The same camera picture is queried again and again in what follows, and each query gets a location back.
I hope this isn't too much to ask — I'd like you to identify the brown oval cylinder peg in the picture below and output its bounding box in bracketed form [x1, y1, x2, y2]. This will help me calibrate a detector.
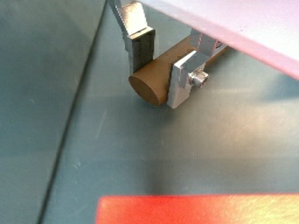
[128, 38, 227, 106]

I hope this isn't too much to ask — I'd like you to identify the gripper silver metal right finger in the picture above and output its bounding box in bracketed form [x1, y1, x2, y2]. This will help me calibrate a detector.
[167, 30, 221, 109]

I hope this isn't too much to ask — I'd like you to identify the red shape-hole block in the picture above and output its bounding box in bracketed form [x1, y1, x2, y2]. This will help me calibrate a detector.
[96, 194, 299, 224]

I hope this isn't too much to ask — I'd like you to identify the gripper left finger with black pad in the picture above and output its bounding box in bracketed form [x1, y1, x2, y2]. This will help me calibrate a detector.
[107, 0, 155, 73]

